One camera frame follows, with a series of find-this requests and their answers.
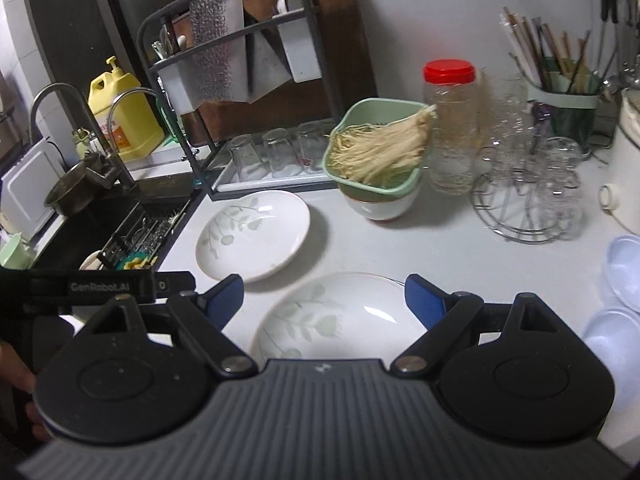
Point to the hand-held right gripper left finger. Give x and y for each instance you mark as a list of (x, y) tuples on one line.
[(227, 300)]

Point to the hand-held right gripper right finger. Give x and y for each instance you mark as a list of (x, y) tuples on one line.
[(422, 305)]

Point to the white leaf print plate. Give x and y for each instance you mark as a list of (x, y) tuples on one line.
[(340, 320), (255, 235)]

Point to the person's left hand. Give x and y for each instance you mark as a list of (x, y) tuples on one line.
[(17, 372)]

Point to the pale green cup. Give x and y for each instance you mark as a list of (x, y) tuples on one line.
[(15, 252)]

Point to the black sink drain basket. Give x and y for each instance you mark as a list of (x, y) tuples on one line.
[(145, 235)]

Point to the dark metal saucepan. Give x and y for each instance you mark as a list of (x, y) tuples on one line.
[(75, 190)]

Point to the white bowl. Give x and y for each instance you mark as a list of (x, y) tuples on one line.
[(380, 205)]

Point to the white plastic cutting board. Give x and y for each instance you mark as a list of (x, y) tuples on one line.
[(27, 185)]

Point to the white drip tray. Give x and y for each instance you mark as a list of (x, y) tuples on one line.
[(235, 185)]

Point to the upturned clear drinking glass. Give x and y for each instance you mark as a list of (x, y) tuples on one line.
[(246, 157), (281, 152), (314, 145)]

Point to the enoki mushroom bunch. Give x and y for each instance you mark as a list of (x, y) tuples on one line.
[(380, 147)]

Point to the clear jar with red lid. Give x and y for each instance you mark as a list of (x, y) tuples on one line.
[(450, 130)]

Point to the yellow detergent bottle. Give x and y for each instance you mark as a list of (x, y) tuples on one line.
[(127, 115)]

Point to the steel kitchen faucet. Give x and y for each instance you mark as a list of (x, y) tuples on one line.
[(85, 105)]

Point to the thin steel water tap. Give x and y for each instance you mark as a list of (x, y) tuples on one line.
[(125, 95)]

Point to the stack of tall clear glasses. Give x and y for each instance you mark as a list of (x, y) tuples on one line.
[(505, 120)]

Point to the green colander basket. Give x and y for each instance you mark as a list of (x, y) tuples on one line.
[(350, 115)]

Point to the grey cutlery holder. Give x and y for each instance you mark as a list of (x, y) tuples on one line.
[(172, 85)]

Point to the white electric cooking pot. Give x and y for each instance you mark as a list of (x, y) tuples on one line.
[(625, 160)]

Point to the textured steel cleaver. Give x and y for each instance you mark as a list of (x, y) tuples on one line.
[(217, 45)]

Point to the black metal dish rack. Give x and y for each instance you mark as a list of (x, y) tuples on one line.
[(150, 35)]

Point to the white knife holder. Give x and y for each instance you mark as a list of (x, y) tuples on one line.
[(300, 45)]

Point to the bunch of chopsticks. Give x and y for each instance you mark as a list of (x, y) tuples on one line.
[(530, 50)]

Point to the brown wooden cutting board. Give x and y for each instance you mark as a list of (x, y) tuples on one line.
[(345, 35)]

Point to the hanging kitchen utensils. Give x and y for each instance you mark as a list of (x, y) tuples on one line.
[(610, 5)]

